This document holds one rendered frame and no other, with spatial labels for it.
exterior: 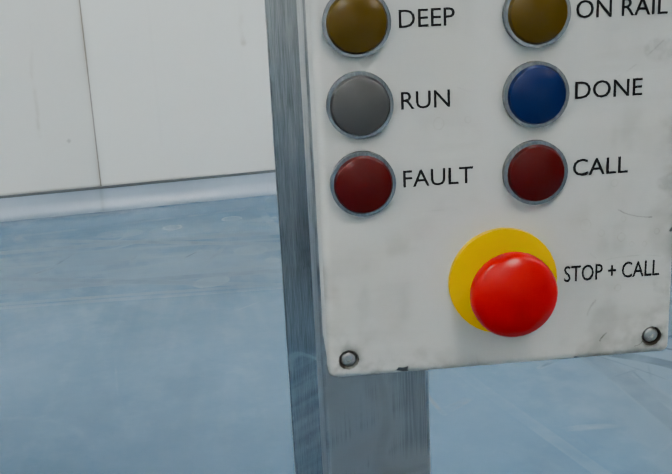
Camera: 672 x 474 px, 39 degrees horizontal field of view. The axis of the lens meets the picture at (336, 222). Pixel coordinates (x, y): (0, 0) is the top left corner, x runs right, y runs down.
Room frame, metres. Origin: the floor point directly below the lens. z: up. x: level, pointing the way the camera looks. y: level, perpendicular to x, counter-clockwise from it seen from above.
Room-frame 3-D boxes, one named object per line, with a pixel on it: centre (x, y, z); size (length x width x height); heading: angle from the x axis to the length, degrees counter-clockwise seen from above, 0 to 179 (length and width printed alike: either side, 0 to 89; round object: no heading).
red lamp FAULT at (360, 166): (0.42, -0.01, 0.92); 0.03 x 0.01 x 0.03; 94
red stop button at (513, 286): (0.42, -0.08, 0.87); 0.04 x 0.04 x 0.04; 4
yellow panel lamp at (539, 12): (0.43, -0.09, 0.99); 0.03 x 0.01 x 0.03; 94
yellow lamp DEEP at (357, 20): (0.42, -0.01, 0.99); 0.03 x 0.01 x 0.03; 94
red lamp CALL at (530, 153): (0.43, -0.09, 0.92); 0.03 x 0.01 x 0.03; 94
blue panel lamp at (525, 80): (0.43, -0.09, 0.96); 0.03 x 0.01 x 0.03; 94
